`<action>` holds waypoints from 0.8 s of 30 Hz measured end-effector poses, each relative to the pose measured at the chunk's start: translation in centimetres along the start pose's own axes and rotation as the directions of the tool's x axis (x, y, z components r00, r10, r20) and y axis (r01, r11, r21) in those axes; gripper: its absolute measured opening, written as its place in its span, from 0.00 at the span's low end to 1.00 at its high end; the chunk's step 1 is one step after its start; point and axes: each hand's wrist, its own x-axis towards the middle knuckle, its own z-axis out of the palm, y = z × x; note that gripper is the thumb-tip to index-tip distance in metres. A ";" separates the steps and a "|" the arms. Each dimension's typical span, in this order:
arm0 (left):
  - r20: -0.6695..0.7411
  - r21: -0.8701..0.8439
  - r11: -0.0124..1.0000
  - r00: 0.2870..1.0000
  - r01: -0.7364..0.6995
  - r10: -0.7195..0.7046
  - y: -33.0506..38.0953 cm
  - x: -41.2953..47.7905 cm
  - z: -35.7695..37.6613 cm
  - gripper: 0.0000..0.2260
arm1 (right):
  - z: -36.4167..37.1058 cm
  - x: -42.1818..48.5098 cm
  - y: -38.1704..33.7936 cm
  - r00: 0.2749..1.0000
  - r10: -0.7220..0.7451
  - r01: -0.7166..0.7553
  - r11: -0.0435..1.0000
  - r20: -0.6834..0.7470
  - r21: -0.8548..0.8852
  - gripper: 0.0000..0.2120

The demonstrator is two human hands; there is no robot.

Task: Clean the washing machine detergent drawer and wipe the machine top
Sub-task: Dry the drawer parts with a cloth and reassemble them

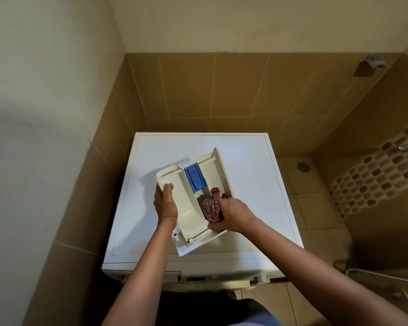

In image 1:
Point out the white washing machine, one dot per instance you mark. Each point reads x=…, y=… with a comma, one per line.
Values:
x=204, y=207

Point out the blue drawer insert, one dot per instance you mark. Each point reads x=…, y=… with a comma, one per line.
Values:
x=195, y=176

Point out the person's left hand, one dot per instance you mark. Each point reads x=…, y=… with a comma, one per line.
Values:
x=165, y=206

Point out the person's right thumb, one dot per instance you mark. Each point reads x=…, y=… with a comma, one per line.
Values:
x=217, y=226

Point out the white detergent drawer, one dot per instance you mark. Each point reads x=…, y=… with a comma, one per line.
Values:
x=187, y=213

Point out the person's right hand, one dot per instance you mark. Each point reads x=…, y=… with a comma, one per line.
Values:
x=232, y=214

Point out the person's right forearm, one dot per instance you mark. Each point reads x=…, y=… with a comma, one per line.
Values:
x=321, y=278

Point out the red striped cloth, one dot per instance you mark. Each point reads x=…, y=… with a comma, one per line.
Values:
x=211, y=207

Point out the person's left forearm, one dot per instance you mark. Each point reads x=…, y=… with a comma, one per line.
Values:
x=141, y=273

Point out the round floor drain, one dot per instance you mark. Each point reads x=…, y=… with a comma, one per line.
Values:
x=303, y=167

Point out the person's left thumb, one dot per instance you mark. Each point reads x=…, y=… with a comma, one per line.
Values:
x=167, y=191

